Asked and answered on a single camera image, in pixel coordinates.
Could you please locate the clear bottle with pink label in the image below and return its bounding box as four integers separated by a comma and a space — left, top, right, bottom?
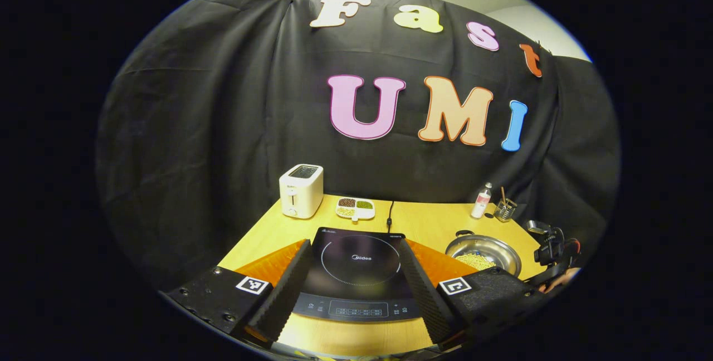
471, 182, 493, 219

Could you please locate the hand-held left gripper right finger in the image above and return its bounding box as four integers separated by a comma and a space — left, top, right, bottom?
400, 238, 552, 345

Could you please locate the clear glass holder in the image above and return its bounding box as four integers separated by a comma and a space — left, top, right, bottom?
494, 198, 518, 222

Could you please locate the steel pot with beans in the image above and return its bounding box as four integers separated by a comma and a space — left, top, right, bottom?
445, 230, 522, 278

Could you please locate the white toaster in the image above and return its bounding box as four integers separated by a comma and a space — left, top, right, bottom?
279, 164, 324, 219

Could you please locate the black induction cooktop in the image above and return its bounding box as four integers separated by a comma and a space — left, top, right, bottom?
292, 226, 421, 324

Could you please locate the black backdrop cloth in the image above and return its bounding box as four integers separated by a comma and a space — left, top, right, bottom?
95, 0, 622, 295

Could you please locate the white divided bean dish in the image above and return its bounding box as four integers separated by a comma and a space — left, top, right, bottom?
335, 197, 376, 222

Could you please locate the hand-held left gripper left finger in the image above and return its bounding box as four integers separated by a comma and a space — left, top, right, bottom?
162, 238, 314, 349

